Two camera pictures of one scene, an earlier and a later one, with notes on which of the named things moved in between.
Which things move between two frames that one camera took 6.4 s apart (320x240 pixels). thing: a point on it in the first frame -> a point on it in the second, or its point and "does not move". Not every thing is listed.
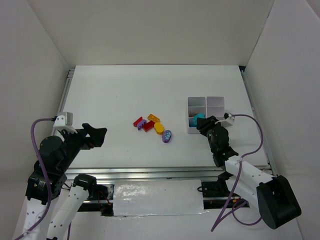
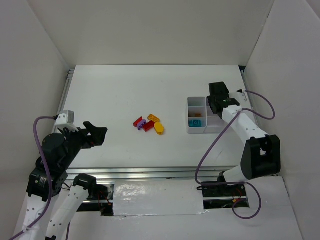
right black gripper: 207,125 -> 213,103
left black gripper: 85,137 does not move
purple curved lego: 140,124 does not move
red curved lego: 138,120 does not move
